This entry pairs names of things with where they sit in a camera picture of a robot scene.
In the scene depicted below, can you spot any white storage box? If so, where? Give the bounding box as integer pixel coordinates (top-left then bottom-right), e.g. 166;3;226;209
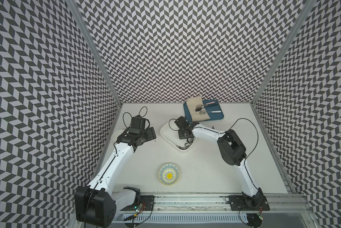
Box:
160;119;197;152

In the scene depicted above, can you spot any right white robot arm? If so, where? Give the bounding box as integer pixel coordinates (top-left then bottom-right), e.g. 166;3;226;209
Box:
174;117;265;210

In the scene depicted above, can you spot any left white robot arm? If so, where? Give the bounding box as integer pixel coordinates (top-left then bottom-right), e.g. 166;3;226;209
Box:
74;127;156;228

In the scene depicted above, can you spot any silver wing nut pile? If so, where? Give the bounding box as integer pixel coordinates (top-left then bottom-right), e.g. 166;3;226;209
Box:
177;138;195;150

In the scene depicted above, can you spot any white round bowl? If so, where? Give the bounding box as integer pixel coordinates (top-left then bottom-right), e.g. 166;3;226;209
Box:
112;129;125;138

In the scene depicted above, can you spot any beige cloth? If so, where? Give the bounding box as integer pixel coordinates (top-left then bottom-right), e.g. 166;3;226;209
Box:
186;96;211;122

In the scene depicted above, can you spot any teal tray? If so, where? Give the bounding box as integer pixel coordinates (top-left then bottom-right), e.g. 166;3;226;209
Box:
183;100;224;122

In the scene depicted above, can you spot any yellow patterned bowl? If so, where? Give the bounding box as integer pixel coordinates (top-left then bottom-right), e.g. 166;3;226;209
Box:
158;163;180;186

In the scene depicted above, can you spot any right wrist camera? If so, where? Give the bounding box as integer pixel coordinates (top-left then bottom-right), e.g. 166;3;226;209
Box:
175;116;190;130

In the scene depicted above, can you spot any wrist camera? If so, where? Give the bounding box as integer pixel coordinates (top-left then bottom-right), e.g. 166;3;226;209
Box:
175;116;190;130
130;116;147;130

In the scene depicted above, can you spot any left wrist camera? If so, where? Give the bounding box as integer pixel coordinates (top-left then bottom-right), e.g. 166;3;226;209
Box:
130;116;147;130

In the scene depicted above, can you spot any white handled spoon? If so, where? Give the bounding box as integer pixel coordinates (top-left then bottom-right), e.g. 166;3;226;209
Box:
200;110;222;115

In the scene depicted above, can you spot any dark handled spoon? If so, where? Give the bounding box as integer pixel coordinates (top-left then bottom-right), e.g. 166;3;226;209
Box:
195;105;214;112

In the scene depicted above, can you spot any pink handled spoon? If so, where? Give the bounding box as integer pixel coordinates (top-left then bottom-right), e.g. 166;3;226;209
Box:
198;101;216;107

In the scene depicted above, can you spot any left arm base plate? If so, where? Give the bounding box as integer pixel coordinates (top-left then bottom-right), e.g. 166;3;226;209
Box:
121;195;155;211

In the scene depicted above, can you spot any aluminium rail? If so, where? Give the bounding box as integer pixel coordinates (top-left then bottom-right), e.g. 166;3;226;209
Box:
142;192;313;213

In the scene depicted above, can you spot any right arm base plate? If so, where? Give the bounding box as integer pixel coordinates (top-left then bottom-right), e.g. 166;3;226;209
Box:
227;195;270;212

